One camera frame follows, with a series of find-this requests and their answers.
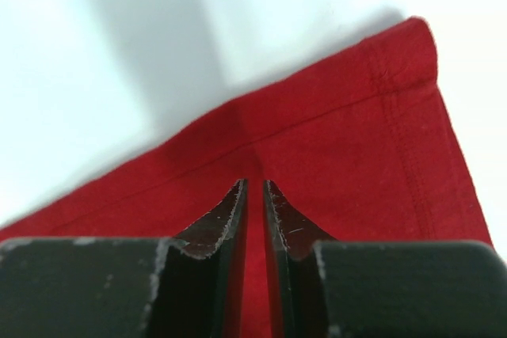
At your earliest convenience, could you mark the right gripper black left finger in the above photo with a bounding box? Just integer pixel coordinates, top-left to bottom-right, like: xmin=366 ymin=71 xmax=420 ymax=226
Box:
xmin=1 ymin=180 xmax=247 ymax=337

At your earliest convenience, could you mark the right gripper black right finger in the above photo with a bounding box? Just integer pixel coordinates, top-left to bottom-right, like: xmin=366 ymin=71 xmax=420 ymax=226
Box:
xmin=263 ymin=180 xmax=506 ymax=337

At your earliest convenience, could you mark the red t shirt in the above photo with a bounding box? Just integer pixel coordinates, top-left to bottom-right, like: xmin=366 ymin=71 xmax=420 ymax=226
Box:
xmin=1 ymin=17 xmax=491 ymax=337

